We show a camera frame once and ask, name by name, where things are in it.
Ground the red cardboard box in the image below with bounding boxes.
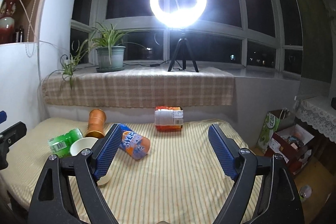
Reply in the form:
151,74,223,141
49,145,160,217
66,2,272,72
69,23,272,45
264,124,314,175

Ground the white lace cloth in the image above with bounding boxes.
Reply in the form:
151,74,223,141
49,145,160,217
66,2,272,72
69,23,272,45
295,97,336,143

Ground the green white paper bag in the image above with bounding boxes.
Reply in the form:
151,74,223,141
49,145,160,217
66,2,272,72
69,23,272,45
256,108,294,153

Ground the copper orange cup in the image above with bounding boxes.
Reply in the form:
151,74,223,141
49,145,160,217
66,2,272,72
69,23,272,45
85,109,106,139

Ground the white charging cable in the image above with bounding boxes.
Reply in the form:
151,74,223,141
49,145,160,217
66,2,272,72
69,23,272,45
14,0,72,57

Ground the red white ceramic vase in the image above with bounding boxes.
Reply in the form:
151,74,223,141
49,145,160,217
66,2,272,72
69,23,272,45
0,0,18,44

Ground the black power cable on sill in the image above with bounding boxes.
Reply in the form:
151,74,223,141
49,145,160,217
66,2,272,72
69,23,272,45
123,60,172,68

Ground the white paper cup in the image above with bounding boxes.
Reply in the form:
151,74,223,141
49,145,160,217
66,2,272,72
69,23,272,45
70,137,112,186

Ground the red white printed cup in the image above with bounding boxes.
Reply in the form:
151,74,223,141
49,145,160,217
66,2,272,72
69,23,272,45
154,106,184,132

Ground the white ring light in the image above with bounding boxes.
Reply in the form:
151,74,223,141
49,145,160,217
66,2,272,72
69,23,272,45
150,0,207,29

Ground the spider plant in green pot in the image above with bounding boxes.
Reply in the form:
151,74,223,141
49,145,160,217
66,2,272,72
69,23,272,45
42,23,138,90

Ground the dark bottle on shelf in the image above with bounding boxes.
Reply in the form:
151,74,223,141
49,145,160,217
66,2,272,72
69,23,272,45
13,26,25,43

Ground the plaid beige sill cloth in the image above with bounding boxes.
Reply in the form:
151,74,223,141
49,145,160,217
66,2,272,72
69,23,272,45
42,67,235,109

